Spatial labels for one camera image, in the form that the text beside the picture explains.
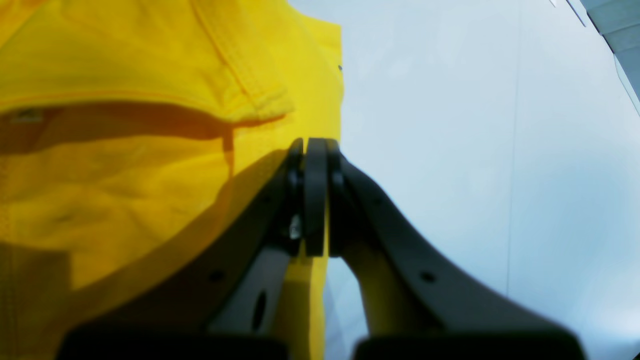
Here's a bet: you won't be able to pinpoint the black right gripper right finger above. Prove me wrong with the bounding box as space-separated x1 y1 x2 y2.
326 140 585 360

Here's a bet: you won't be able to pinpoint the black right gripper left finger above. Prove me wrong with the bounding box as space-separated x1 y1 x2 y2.
57 139 305 360

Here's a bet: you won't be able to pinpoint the orange yellow T-shirt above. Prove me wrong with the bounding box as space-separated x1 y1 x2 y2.
1 0 345 360

